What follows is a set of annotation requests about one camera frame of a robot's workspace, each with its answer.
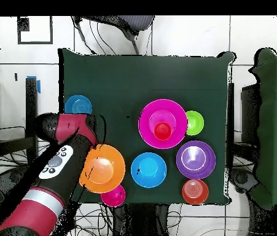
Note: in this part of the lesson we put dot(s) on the large pink bowl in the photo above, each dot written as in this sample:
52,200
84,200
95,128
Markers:
148,115

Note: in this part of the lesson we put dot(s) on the orange cup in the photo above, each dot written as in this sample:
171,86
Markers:
162,131

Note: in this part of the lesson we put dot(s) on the large orange bowl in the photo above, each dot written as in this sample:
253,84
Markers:
103,169

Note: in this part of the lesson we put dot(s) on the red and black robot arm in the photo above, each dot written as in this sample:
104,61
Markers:
42,209

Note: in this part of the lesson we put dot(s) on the medium blue bowl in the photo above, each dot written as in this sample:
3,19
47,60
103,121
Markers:
148,170

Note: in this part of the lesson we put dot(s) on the dark green tablecloth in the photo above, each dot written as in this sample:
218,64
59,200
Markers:
140,73

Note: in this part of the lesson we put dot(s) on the small green bowl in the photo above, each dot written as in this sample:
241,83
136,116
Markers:
195,123

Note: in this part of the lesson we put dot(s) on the purple bowl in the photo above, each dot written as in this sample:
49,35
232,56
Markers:
196,159

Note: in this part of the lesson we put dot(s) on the small blue bowl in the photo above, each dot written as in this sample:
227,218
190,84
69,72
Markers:
78,105

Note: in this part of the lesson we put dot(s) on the small pink-red bowl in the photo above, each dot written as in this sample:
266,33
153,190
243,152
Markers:
114,198

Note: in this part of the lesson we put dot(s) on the small orange bowl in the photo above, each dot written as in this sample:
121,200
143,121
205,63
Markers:
195,191

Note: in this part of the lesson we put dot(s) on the grey mesh office chair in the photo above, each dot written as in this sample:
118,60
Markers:
133,22

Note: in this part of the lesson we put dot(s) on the blue tape strip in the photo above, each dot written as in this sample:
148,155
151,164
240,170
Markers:
39,87

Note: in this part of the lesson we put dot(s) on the black metal stand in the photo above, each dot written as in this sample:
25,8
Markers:
31,98

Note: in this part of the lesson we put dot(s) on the black chair base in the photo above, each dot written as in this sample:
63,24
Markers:
8,177
241,178

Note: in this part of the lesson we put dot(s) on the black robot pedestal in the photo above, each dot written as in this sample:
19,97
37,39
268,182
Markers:
140,221

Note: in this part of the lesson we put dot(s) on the black square floor frame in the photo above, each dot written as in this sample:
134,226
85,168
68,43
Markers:
35,43

